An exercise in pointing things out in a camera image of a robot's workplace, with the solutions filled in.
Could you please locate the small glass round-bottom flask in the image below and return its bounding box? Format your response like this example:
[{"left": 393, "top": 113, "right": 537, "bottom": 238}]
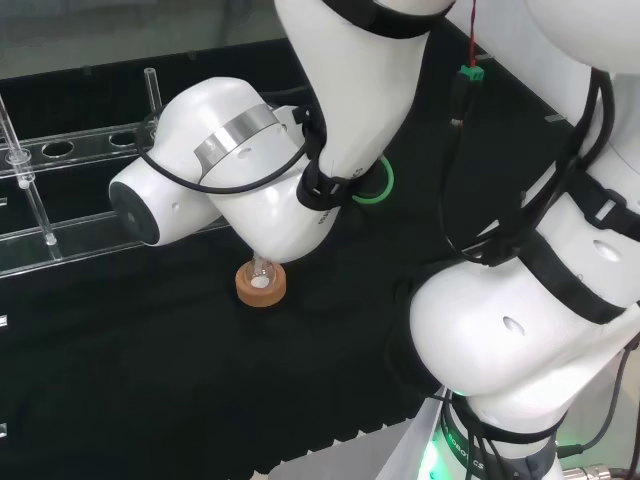
[{"left": 251, "top": 254, "right": 277, "bottom": 290}]

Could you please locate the clear acrylic funnel stand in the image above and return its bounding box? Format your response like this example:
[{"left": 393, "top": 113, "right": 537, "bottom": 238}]
[{"left": 0, "top": 67, "right": 236, "bottom": 279}]

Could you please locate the pale board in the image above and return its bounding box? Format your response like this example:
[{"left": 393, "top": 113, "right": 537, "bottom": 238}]
[{"left": 384, "top": 397, "right": 446, "bottom": 480}]

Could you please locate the red wire with green plug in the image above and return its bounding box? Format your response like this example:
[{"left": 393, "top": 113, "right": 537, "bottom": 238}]
[{"left": 457, "top": 0, "right": 487, "bottom": 84}]

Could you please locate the black bench cloth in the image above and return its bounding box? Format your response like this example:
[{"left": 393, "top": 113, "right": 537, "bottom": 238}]
[{"left": 0, "top": 29, "right": 576, "bottom": 480}]

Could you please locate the long black cable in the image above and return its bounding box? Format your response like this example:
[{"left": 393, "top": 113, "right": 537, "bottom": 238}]
[{"left": 437, "top": 69, "right": 616, "bottom": 266}]

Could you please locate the green cable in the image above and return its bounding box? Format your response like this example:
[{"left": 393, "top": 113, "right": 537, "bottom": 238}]
[{"left": 352, "top": 157, "right": 396, "bottom": 205}]

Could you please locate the black cable loop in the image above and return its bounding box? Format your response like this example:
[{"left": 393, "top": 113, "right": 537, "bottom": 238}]
[{"left": 134, "top": 107, "right": 314, "bottom": 195}]

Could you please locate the cork ring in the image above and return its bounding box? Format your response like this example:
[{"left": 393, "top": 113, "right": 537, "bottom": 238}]
[{"left": 234, "top": 260, "right": 287, "bottom": 307}]

